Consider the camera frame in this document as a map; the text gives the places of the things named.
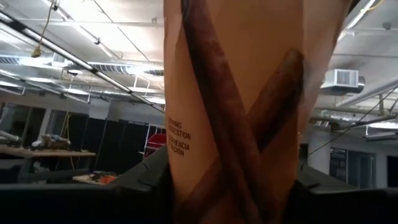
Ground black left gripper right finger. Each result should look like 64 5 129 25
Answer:
292 164 358 218

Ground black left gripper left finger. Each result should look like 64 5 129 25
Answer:
107 146 175 218

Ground Cheerios Protein cereal box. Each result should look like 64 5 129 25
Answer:
163 0 354 224

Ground red cart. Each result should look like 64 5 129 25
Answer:
145 133 167 157

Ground orange tool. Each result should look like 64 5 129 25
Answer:
99 174 118 185

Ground black partition panels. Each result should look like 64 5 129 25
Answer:
67 112 157 175

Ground wooden work table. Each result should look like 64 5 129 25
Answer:
0 144 97 181

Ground white ceiling air unit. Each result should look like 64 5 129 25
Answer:
320 68 366 95

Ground yellow hanging cable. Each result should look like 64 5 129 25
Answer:
30 0 60 59

